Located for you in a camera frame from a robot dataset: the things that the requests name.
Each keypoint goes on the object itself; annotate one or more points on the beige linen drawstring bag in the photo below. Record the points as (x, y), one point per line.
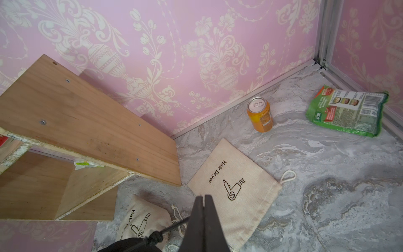
(143, 218)

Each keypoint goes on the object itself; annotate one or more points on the beige pouch under black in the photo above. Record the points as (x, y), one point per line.
(242, 191)

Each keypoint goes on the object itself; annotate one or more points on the green snack packet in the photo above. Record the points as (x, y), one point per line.
(352, 112)

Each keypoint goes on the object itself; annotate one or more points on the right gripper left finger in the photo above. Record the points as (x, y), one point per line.
(193, 240)

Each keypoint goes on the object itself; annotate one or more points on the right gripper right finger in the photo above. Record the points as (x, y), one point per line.
(214, 239)

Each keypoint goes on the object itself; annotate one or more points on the white green small box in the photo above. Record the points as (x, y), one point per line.
(80, 164)

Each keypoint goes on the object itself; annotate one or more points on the wooden two-tier shelf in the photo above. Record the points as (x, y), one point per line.
(53, 118)

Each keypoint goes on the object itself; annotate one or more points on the black drawstring pouch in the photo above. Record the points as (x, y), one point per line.
(147, 244)

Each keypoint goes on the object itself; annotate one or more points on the orange drink can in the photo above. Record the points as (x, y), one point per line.
(258, 110)

